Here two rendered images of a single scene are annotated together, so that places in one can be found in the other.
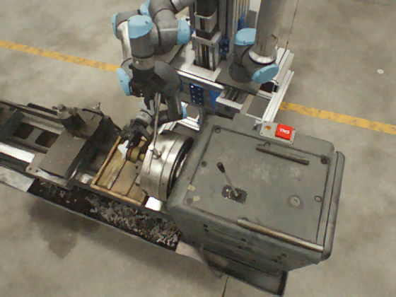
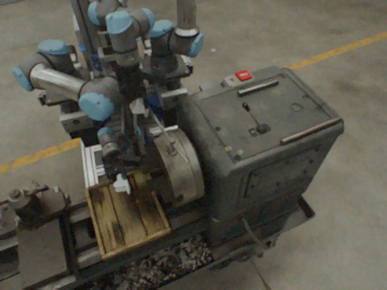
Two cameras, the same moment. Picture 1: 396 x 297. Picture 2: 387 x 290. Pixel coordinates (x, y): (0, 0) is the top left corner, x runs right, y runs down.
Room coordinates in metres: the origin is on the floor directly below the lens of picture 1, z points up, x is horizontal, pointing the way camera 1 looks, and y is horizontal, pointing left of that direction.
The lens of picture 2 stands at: (0.02, 0.65, 2.13)
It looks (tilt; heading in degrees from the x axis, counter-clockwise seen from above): 52 degrees down; 310
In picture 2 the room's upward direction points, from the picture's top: straight up
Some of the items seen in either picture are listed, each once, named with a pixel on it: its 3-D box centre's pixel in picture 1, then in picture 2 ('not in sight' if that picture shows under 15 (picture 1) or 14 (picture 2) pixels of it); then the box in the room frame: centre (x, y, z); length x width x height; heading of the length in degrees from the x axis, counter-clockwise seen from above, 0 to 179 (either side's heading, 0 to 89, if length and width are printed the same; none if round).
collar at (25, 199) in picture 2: (63, 111); (18, 197); (0.87, 0.66, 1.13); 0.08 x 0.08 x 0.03
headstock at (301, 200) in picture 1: (252, 191); (251, 138); (0.37, -0.20, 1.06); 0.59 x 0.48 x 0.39; 64
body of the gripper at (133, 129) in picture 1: (134, 131); (114, 166); (0.73, 0.32, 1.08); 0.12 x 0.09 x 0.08; 153
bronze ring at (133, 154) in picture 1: (138, 155); (139, 180); (0.60, 0.30, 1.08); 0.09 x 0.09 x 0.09; 64
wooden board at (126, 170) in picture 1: (131, 166); (126, 210); (0.64, 0.38, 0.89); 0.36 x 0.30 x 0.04; 154
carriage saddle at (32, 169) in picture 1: (70, 143); (33, 244); (0.82, 0.74, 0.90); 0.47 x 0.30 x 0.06; 154
